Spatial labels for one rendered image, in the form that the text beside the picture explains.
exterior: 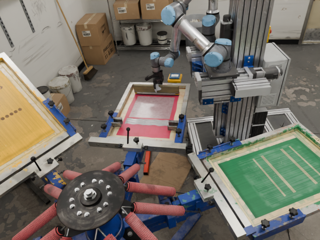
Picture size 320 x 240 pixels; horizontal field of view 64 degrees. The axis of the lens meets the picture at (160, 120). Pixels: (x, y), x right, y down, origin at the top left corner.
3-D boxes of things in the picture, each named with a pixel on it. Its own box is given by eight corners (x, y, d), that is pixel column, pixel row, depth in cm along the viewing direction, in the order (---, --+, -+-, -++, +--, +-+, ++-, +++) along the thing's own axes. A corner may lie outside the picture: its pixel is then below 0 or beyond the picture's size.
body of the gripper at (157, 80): (162, 85, 218) (161, 73, 210) (152, 85, 220) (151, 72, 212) (164, 80, 224) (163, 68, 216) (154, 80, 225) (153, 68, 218)
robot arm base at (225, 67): (228, 63, 202) (229, 51, 195) (234, 72, 190) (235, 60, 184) (209, 65, 202) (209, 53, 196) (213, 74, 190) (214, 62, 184)
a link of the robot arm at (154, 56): (156, 56, 200) (147, 54, 204) (158, 68, 207) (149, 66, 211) (162, 52, 205) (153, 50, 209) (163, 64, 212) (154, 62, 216)
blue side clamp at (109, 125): (113, 117, 212) (112, 111, 208) (119, 118, 211) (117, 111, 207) (100, 143, 190) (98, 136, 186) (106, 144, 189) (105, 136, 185)
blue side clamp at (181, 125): (179, 121, 201) (179, 114, 197) (186, 121, 200) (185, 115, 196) (174, 149, 179) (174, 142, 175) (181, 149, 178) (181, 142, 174)
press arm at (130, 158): (131, 149, 175) (130, 145, 172) (139, 150, 174) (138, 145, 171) (124, 169, 162) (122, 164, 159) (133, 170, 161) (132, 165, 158)
